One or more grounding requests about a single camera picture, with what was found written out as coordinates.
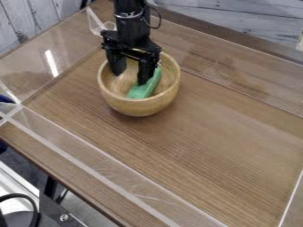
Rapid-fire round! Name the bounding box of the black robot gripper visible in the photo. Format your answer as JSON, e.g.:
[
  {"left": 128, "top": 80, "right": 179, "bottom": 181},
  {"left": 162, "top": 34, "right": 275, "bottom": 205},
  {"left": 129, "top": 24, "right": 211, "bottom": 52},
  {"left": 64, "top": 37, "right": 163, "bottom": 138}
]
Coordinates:
[{"left": 100, "top": 12, "right": 162, "bottom": 85}]

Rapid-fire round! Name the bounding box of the green rectangular block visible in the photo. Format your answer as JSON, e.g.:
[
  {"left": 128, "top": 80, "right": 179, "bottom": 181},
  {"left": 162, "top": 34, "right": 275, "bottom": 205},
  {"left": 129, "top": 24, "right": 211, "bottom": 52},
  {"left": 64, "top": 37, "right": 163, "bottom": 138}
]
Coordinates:
[{"left": 125, "top": 67, "right": 162, "bottom": 99}]

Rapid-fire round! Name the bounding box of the light wooden bowl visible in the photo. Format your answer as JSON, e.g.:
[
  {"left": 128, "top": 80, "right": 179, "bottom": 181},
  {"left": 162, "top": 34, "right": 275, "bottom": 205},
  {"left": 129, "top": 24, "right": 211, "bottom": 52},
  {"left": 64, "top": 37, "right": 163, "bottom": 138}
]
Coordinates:
[{"left": 97, "top": 51, "right": 182, "bottom": 117}]

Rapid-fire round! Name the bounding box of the blue object at left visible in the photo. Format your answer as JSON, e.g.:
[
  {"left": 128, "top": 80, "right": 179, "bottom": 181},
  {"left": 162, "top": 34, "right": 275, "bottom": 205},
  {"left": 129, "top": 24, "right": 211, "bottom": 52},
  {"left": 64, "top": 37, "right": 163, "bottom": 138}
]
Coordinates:
[{"left": 0, "top": 94, "right": 15, "bottom": 103}]

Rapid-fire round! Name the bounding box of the black table leg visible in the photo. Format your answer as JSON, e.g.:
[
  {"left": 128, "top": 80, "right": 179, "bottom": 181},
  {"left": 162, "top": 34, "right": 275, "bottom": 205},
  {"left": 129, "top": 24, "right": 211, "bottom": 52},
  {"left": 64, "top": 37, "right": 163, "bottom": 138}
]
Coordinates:
[{"left": 44, "top": 176, "right": 57, "bottom": 199}]

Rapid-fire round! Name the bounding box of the black chair armrest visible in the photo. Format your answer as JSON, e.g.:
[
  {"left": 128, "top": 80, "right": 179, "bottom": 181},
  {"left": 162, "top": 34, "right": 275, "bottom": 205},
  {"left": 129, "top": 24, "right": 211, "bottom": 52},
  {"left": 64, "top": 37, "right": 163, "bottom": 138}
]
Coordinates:
[{"left": 0, "top": 193, "right": 40, "bottom": 227}]

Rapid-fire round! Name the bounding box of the clear acrylic corner bracket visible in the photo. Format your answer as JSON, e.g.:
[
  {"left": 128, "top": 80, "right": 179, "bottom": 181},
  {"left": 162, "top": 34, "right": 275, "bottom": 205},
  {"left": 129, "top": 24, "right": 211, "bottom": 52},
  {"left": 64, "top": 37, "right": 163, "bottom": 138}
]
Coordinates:
[{"left": 85, "top": 7, "right": 117, "bottom": 36}]

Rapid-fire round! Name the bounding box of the clear acrylic enclosure wall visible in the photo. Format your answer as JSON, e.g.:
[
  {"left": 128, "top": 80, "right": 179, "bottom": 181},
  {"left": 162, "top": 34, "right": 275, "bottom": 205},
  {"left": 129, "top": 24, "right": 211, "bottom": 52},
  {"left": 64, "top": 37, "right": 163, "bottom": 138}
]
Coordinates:
[{"left": 0, "top": 0, "right": 303, "bottom": 227}]

